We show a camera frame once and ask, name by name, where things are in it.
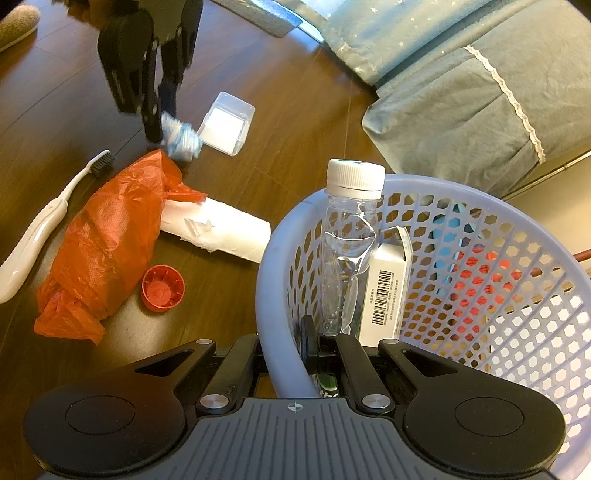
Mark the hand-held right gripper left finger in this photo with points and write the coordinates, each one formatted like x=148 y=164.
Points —
x=242 y=355

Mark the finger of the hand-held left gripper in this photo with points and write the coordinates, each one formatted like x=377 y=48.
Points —
x=152 y=110
x=178 y=50

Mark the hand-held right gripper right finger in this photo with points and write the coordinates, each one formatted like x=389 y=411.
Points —
x=310 y=346

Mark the blue and white wrapper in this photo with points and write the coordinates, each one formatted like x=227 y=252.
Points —
x=182 y=138

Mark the clear plastic box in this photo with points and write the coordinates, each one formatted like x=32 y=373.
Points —
x=226 y=127

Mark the white medicine carton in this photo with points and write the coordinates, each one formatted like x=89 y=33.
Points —
x=385 y=295

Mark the lilac perforated plastic basket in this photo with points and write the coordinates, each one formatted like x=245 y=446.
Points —
x=286 y=258

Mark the clear plastic bottle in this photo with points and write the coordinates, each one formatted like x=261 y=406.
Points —
x=351 y=240

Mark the white toilet paper roll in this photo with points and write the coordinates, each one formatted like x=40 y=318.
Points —
x=231 y=226

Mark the orange plastic bag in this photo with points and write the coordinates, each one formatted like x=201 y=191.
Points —
x=106 y=240

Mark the red bottle cap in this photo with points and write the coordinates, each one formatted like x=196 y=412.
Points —
x=161 y=288

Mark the beige fuzzy slipper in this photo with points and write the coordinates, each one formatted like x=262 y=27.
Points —
x=16 y=25

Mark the white toothbrush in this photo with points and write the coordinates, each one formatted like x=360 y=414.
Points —
x=37 y=230

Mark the teal curtain with star print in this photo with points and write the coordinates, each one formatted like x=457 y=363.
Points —
x=415 y=32

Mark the red broom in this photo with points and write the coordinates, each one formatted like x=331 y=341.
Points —
x=583 y=254

